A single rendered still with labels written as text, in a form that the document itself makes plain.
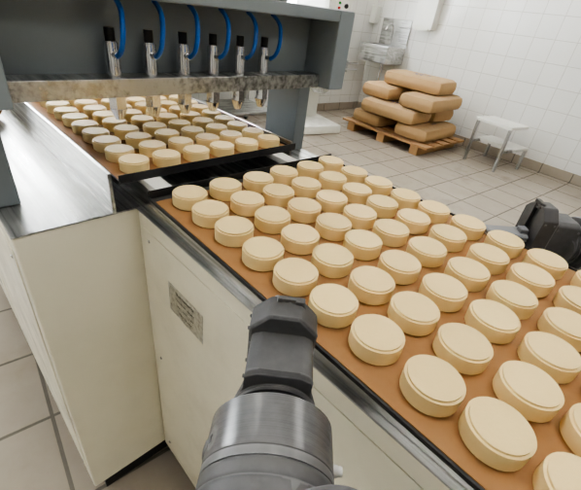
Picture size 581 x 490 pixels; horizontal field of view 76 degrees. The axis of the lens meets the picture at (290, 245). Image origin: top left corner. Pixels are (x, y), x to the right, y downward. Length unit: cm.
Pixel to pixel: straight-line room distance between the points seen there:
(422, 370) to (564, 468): 11
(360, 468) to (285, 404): 23
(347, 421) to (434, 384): 14
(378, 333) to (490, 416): 10
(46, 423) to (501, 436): 134
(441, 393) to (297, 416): 13
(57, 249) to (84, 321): 17
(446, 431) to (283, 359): 14
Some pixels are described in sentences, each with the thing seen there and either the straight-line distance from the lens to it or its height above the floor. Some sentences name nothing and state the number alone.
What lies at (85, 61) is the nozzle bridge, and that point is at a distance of 73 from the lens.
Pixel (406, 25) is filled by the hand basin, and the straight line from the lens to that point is 564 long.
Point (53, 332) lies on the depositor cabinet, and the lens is 81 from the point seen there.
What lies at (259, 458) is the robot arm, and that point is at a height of 95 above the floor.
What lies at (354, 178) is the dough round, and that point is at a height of 92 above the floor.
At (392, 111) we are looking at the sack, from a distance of 440.
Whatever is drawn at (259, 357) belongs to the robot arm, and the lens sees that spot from 29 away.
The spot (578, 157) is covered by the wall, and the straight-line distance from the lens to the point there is 473.
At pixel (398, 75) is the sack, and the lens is 465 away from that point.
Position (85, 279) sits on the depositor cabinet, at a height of 72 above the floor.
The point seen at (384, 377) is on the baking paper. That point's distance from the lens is 35.
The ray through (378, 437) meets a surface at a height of 82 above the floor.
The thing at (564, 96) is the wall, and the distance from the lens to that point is 475.
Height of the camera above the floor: 117
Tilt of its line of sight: 32 degrees down
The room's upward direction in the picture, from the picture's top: 8 degrees clockwise
